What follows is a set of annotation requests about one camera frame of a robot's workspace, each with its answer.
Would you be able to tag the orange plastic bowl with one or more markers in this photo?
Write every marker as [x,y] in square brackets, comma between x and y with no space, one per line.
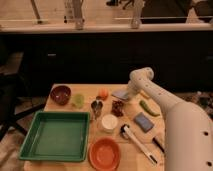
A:
[104,155]

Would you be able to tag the orange toy fruit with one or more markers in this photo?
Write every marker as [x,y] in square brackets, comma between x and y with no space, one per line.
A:
[103,94]

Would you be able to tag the black office chair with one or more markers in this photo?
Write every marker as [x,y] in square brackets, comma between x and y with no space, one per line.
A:
[9,76]

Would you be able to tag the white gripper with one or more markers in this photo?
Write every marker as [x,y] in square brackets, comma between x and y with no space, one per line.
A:
[131,93]

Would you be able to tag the blue sponge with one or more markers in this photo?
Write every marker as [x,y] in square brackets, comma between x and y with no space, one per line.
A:
[143,122]

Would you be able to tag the white round cup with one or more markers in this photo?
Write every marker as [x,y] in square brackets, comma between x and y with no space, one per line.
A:
[109,122]

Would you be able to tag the silver metal cup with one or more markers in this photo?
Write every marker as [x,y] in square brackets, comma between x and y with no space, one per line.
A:
[96,108]

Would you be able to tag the light blue towel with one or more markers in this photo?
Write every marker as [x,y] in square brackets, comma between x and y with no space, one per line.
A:
[121,94]

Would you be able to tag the dark red grape bunch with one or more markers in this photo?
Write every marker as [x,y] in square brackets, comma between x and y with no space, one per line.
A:
[117,108]

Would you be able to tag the green plastic cup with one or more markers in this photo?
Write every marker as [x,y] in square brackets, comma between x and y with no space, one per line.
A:
[78,100]

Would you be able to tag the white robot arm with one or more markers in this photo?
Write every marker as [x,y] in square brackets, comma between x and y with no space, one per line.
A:
[188,128]

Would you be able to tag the dark red bowl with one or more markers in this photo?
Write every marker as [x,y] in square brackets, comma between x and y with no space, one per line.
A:
[60,94]

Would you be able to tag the green toy pepper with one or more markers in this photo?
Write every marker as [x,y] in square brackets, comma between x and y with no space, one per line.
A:
[144,105]

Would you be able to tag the green plastic tray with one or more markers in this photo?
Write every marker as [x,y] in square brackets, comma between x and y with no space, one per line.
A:
[56,136]

